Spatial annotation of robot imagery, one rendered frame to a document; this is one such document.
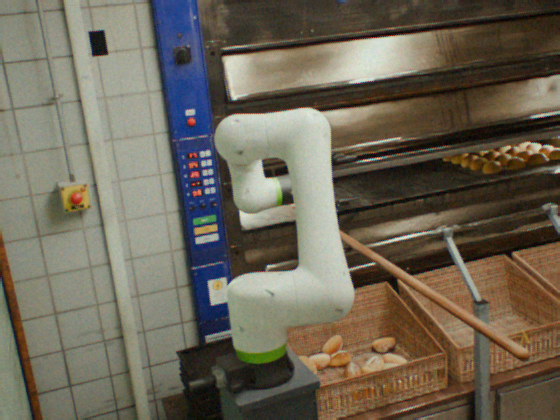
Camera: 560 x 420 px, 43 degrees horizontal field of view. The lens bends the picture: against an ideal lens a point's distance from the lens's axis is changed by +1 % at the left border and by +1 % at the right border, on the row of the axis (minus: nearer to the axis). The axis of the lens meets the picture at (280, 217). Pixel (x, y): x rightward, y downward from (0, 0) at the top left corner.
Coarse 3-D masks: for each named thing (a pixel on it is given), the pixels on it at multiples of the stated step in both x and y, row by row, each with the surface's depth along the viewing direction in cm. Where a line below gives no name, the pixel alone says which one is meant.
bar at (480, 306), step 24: (504, 216) 273; (528, 216) 277; (552, 216) 279; (384, 240) 258; (408, 240) 261; (288, 264) 247; (456, 264) 262; (480, 312) 252; (480, 336) 254; (480, 360) 257; (480, 384) 260; (480, 408) 263
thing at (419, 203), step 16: (528, 176) 320; (544, 176) 321; (448, 192) 308; (464, 192) 308; (480, 192) 311; (496, 192) 314; (368, 208) 297; (384, 208) 297; (400, 208) 300; (416, 208) 302; (272, 224) 288; (288, 224) 286; (256, 240) 281
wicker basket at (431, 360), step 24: (360, 288) 299; (384, 288) 303; (360, 312) 299; (384, 312) 302; (408, 312) 286; (288, 336) 290; (312, 336) 293; (384, 336) 302; (408, 336) 291; (432, 336) 272; (360, 360) 293; (408, 360) 289; (432, 360) 263; (336, 384) 252; (360, 384) 255; (408, 384) 262; (432, 384) 266; (336, 408) 254; (360, 408) 258
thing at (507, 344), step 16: (352, 240) 252; (368, 256) 239; (400, 272) 220; (416, 288) 210; (448, 304) 196; (464, 320) 188; (480, 320) 184; (496, 336) 176; (512, 352) 170; (528, 352) 168
